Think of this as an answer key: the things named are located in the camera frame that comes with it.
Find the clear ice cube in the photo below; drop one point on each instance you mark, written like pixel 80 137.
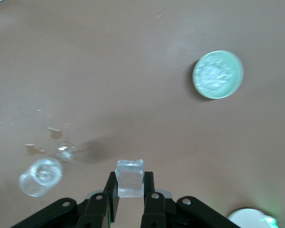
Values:
pixel 130 178

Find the pale green ceramic bowl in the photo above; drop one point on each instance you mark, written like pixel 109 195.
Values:
pixel 237 78

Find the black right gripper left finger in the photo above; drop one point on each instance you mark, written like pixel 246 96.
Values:
pixel 102 209

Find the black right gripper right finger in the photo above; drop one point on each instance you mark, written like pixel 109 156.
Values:
pixel 154 209

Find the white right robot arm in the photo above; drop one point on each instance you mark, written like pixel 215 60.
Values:
pixel 247 218

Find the clear stemmed wine glass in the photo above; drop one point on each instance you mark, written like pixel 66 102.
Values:
pixel 41 175

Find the brown table cover sheet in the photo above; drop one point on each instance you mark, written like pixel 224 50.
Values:
pixel 121 83

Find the clear ice cubes pile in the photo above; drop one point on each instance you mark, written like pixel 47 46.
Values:
pixel 213 74

